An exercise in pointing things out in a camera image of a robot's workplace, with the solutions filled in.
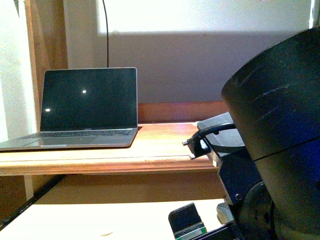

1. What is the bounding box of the black device with green label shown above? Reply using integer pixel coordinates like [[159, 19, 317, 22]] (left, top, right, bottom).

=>
[[168, 202, 207, 240]]

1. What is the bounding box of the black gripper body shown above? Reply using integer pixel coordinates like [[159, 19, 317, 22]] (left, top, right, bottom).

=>
[[196, 112, 277, 240]]

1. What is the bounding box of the wooden desk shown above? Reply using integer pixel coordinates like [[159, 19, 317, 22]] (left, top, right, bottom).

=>
[[0, 101, 227, 240]]

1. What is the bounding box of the silver open laptop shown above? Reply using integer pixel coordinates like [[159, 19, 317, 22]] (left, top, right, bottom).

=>
[[0, 67, 138, 152]]

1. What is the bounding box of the black plug cable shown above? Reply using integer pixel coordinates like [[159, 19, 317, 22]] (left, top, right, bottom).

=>
[[181, 122, 237, 161]]

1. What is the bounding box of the black wall cable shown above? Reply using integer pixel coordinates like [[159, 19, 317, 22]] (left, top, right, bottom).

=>
[[101, 0, 110, 69]]

